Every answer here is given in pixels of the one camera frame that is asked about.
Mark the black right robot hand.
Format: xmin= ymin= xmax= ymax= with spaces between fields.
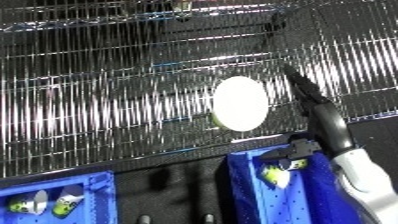
xmin=257 ymin=63 xmax=359 ymax=164

